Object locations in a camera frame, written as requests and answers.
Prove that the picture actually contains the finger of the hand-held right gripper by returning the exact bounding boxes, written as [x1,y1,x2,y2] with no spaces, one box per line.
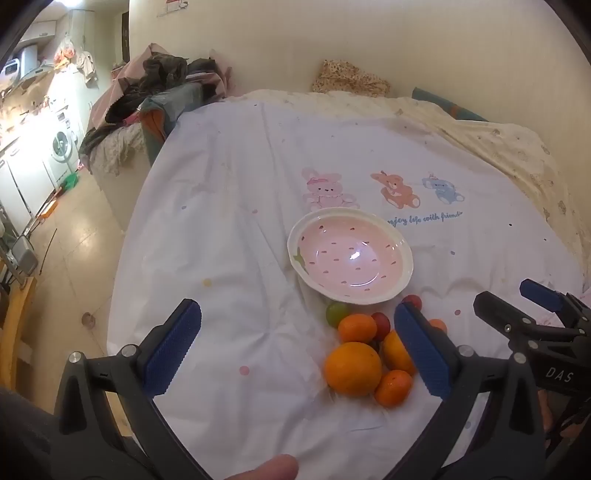
[519,278,591,329]
[473,291,578,343]

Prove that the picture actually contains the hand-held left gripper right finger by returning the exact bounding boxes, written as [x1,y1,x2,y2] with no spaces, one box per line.
[393,303,546,480]

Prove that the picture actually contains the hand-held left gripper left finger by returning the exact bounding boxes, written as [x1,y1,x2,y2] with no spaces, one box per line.
[53,298,218,480]

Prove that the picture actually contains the medium tangerine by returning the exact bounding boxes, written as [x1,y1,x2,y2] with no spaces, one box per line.
[381,330,419,377]

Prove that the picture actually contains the oval red cherry tomato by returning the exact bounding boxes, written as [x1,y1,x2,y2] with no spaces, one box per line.
[372,312,392,341]

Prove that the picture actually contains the large orange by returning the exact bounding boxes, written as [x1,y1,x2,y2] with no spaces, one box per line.
[323,342,384,398]

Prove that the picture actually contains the green grape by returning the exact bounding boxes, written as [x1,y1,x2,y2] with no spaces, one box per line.
[325,302,350,328]

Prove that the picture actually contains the pink strawberry print plate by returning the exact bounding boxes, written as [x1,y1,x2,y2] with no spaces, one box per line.
[286,207,415,306]

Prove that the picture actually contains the person's left hand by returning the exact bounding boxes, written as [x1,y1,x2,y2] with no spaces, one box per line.
[222,454,299,480]

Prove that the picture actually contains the white cartoon print bedsheet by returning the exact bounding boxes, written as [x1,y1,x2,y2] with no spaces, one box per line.
[107,99,585,480]

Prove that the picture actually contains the wooden chair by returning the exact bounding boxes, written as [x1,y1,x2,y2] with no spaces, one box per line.
[0,272,38,393]

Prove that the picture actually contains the cream patterned quilt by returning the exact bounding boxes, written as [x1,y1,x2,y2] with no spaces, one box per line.
[231,90,591,296]

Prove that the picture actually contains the person's dark clothing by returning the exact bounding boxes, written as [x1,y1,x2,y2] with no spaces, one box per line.
[0,387,139,480]

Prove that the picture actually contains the teal pillow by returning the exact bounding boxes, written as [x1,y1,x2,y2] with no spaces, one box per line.
[412,87,488,123]

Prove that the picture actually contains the white washing machine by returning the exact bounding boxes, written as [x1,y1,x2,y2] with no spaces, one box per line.
[44,108,84,185]

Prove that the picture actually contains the grey green cloth bundle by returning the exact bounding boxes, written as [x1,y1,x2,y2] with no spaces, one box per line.
[139,80,227,164]

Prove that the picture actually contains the pile of dark clothes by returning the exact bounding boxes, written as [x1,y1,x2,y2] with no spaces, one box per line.
[78,53,222,160]

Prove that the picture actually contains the hanging light clothes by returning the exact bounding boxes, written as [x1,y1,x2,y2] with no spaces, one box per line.
[74,51,100,86]

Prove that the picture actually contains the white water heater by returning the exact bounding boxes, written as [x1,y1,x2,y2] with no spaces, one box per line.
[2,46,40,81]

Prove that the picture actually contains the pink wall sticker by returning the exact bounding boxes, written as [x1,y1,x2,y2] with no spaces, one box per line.
[156,0,190,18]

